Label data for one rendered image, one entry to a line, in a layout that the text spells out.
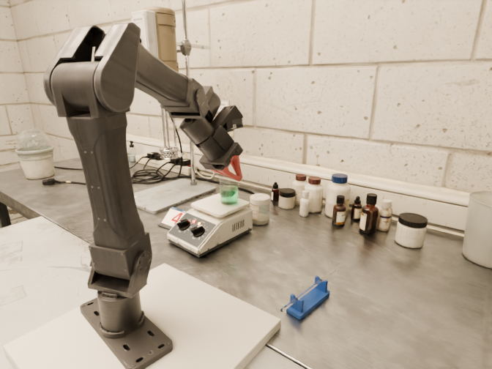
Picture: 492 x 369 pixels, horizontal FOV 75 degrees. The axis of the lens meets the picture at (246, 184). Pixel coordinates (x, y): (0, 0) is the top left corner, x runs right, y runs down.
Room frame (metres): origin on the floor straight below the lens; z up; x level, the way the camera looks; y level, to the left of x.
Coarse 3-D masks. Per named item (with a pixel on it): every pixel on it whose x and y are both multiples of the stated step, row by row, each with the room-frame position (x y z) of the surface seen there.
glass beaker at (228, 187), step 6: (222, 180) 0.83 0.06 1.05; (228, 180) 0.84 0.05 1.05; (234, 180) 0.83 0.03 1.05; (222, 186) 0.79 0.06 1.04; (228, 186) 0.79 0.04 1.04; (234, 186) 0.79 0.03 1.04; (222, 192) 0.79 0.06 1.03; (228, 192) 0.79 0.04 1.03; (234, 192) 0.79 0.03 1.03; (222, 198) 0.79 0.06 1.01; (228, 198) 0.79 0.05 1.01; (234, 198) 0.79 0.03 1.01; (222, 204) 0.80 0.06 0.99; (228, 204) 0.79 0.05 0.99; (234, 204) 0.79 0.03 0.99
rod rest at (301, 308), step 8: (320, 288) 0.54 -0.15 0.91; (304, 296) 0.52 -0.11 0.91; (312, 296) 0.52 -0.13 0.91; (320, 296) 0.52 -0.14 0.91; (328, 296) 0.53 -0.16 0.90; (296, 304) 0.48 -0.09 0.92; (304, 304) 0.50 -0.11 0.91; (312, 304) 0.50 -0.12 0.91; (288, 312) 0.48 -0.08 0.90; (296, 312) 0.48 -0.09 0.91; (304, 312) 0.48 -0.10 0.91
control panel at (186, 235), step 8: (184, 216) 0.79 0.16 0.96; (192, 216) 0.78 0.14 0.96; (192, 224) 0.75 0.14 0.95; (200, 224) 0.74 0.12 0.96; (208, 224) 0.73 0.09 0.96; (168, 232) 0.75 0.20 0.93; (176, 232) 0.74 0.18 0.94; (184, 232) 0.73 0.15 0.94; (208, 232) 0.71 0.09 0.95; (184, 240) 0.71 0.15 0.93; (192, 240) 0.70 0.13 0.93; (200, 240) 0.69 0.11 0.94
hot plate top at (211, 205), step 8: (200, 200) 0.83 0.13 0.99; (208, 200) 0.83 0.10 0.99; (216, 200) 0.83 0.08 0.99; (240, 200) 0.83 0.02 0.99; (200, 208) 0.78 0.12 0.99; (208, 208) 0.78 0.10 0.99; (216, 208) 0.78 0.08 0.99; (224, 208) 0.78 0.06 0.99; (232, 208) 0.78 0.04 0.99; (240, 208) 0.79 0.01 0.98; (216, 216) 0.74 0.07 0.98; (224, 216) 0.74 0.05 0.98
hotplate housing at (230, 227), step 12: (204, 216) 0.77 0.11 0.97; (228, 216) 0.76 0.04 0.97; (240, 216) 0.78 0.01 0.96; (252, 216) 0.81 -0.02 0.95; (216, 228) 0.72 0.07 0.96; (228, 228) 0.74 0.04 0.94; (240, 228) 0.78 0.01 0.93; (168, 240) 0.75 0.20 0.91; (180, 240) 0.72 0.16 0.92; (204, 240) 0.69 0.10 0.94; (216, 240) 0.71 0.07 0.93; (228, 240) 0.75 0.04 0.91; (192, 252) 0.69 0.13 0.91; (204, 252) 0.69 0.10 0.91
